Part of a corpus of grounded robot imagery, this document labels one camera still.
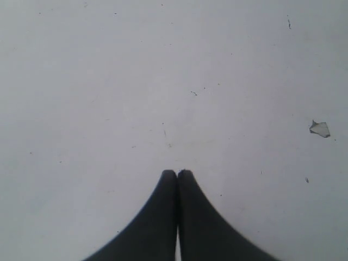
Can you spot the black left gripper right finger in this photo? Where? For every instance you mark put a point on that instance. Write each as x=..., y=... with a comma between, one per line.
x=203, y=233

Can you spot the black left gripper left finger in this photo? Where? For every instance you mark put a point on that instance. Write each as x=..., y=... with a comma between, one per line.
x=152, y=234

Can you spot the small torn paper scrap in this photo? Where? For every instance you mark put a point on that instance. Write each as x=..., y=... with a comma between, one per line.
x=320, y=128

